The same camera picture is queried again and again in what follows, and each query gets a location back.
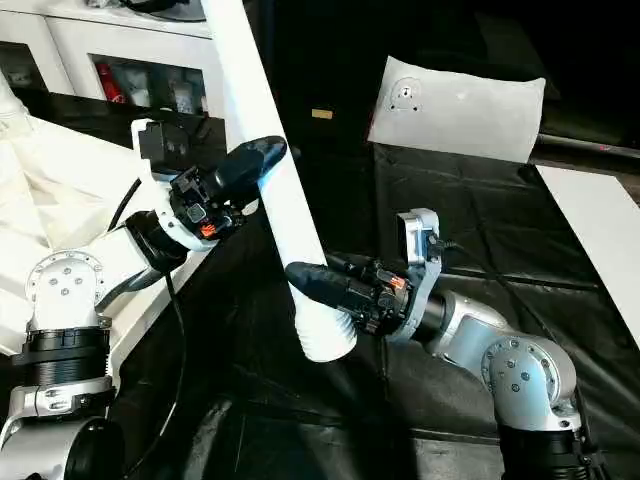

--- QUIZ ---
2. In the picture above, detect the red item behind glass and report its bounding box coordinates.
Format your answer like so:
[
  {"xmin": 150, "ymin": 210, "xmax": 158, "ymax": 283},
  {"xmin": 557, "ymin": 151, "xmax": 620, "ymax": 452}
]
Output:
[{"xmin": 97, "ymin": 63, "xmax": 121, "ymax": 104}]

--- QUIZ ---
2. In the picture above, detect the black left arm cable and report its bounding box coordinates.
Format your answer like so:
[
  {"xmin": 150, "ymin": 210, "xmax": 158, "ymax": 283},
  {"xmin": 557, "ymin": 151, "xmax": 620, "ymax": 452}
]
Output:
[{"xmin": 107, "ymin": 177, "xmax": 187, "ymax": 476}]

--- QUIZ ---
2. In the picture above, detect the white glass-door cabinet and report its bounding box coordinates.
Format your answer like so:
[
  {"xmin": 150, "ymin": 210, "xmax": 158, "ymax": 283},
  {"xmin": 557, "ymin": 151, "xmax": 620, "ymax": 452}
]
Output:
[{"xmin": 0, "ymin": 0, "xmax": 226, "ymax": 119}]

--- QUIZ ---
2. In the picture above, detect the dark cabinet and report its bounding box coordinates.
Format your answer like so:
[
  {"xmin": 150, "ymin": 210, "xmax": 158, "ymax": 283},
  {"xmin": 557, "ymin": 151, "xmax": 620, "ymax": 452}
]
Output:
[{"xmin": 259, "ymin": 0, "xmax": 396, "ymax": 151}]

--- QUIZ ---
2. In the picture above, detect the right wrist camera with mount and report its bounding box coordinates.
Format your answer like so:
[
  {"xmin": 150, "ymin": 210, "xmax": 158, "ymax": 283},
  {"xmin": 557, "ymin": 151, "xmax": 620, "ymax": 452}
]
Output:
[{"xmin": 387, "ymin": 207, "xmax": 445, "ymax": 344}]

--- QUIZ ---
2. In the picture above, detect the white plastic table top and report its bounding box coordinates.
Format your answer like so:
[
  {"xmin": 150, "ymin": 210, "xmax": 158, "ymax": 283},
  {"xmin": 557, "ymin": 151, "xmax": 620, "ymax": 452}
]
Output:
[{"xmin": 0, "ymin": 112, "xmax": 261, "ymax": 361}]

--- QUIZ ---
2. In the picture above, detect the black work mat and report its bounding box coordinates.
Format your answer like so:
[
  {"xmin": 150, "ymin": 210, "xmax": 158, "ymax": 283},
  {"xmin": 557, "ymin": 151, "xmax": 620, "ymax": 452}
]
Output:
[{"xmin": 0, "ymin": 92, "xmax": 640, "ymax": 480}]

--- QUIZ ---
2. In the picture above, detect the white flat panel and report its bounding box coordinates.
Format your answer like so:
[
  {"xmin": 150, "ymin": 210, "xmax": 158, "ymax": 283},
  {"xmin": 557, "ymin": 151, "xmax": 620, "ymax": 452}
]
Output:
[{"xmin": 537, "ymin": 164, "xmax": 640, "ymax": 346}]

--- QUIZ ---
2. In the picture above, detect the white board with round fitting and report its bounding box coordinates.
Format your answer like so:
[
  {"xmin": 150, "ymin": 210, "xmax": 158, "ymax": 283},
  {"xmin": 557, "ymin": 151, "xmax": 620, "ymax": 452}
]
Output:
[{"xmin": 367, "ymin": 55, "xmax": 547, "ymax": 164}]

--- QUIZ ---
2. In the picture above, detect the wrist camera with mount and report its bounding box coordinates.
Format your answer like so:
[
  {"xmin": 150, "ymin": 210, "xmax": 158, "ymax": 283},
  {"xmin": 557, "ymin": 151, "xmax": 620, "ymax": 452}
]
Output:
[
  {"xmin": 387, "ymin": 207, "xmax": 445, "ymax": 344},
  {"xmin": 130, "ymin": 118, "xmax": 222, "ymax": 251}
]

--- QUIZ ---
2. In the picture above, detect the dark grey bar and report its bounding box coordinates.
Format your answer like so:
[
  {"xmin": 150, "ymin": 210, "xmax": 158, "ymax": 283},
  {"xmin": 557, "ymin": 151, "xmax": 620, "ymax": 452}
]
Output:
[{"xmin": 537, "ymin": 130, "xmax": 640, "ymax": 157}]

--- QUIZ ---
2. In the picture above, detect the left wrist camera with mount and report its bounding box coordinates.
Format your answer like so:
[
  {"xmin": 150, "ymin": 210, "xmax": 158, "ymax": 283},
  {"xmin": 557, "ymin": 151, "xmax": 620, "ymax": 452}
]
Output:
[{"xmin": 130, "ymin": 118, "xmax": 222, "ymax": 251}]

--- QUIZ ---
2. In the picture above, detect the grey round object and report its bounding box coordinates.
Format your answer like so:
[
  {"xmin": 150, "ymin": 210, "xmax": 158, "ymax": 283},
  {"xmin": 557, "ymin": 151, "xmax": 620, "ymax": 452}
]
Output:
[{"xmin": 124, "ymin": 0, "xmax": 209, "ymax": 22}]

